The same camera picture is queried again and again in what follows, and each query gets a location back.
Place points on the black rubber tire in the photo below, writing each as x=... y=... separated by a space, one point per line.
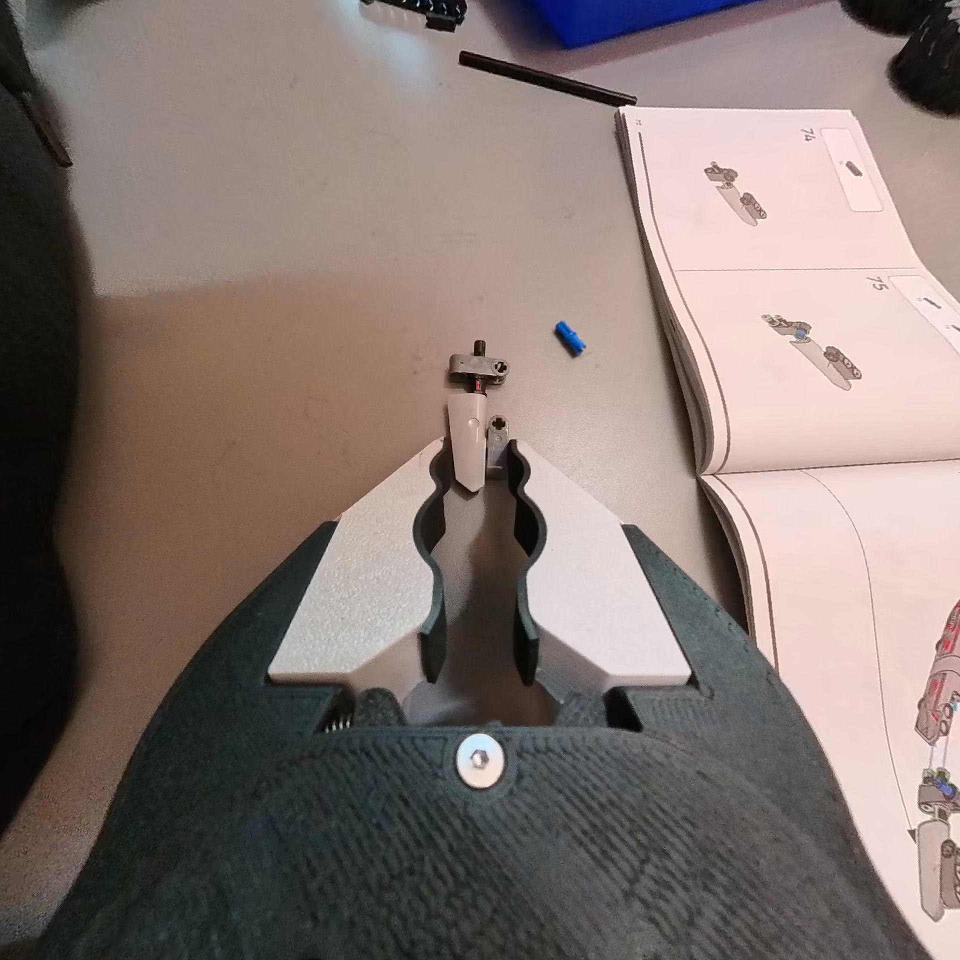
x=900 y=11
x=930 y=71

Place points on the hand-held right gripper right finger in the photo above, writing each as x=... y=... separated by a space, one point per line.
x=600 y=592

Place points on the blue box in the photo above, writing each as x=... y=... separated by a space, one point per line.
x=637 y=19

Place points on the long black axle rod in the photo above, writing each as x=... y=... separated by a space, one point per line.
x=547 y=79

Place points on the grey brick assembly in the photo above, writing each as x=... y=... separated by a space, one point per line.
x=469 y=442

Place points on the person's dark clothing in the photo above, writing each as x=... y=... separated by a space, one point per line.
x=37 y=450

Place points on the black brick part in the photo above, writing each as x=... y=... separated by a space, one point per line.
x=420 y=11

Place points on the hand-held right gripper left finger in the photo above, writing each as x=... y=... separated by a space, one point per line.
x=352 y=585

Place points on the open instruction booklet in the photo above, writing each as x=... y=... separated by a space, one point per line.
x=787 y=225

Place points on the small blue brick pin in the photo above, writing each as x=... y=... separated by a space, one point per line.
x=571 y=339

